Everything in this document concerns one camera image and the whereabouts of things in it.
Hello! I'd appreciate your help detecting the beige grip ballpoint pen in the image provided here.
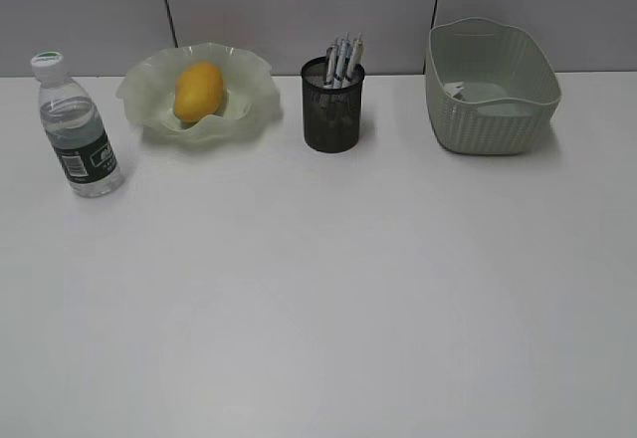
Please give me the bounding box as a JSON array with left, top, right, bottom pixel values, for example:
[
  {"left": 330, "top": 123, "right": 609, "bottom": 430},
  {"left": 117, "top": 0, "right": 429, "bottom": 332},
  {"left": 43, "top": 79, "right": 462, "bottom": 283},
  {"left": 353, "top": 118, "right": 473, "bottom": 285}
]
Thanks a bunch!
[{"left": 342, "top": 34, "right": 364, "bottom": 87}]

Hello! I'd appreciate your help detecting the grey grip ballpoint pen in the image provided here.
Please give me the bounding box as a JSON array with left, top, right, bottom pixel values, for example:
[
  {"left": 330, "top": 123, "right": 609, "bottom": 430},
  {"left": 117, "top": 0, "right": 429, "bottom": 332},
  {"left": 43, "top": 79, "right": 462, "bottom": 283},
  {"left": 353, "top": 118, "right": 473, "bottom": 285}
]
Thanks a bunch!
[{"left": 323, "top": 39, "right": 340, "bottom": 89}]

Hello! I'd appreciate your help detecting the yellow mango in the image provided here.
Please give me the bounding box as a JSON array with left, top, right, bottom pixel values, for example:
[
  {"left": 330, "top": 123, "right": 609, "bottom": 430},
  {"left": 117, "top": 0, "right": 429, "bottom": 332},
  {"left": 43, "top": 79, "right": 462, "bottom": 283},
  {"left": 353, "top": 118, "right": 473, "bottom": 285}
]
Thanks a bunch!
[{"left": 173, "top": 62, "right": 225, "bottom": 123}]

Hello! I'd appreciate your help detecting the waste paper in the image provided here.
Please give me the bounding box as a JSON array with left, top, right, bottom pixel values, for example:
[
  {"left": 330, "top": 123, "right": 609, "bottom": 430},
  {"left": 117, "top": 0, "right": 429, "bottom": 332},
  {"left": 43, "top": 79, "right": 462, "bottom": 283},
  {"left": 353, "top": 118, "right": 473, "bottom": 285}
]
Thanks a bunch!
[{"left": 443, "top": 82, "right": 465, "bottom": 101}]

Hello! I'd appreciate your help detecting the clear water bottle green label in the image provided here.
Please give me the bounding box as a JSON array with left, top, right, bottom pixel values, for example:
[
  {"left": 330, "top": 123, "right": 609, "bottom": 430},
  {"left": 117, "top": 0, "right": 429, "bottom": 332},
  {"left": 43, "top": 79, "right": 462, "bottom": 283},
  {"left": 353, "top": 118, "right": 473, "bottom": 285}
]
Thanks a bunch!
[{"left": 31, "top": 51, "right": 124, "bottom": 198}]

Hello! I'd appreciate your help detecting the black mesh pen holder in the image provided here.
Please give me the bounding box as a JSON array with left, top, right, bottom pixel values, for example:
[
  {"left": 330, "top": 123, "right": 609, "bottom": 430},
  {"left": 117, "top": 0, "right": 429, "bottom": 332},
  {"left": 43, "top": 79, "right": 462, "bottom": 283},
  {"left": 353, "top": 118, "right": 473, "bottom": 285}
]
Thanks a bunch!
[{"left": 301, "top": 57, "right": 365, "bottom": 153}]

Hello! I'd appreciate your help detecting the pale green wavy glass plate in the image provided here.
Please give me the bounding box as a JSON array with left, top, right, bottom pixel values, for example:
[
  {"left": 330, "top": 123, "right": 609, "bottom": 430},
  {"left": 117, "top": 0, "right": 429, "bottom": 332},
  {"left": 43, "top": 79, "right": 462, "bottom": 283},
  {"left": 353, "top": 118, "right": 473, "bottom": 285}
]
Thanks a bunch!
[{"left": 116, "top": 43, "right": 282, "bottom": 147}]

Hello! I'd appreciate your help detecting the pale green woven basket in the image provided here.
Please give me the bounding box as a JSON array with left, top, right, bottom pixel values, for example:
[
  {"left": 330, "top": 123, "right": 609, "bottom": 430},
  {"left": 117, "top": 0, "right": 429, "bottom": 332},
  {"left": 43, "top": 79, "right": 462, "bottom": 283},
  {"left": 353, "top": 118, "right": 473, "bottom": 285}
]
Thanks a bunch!
[{"left": 425, "top": 17, "right": 561, "bottom": 155}]

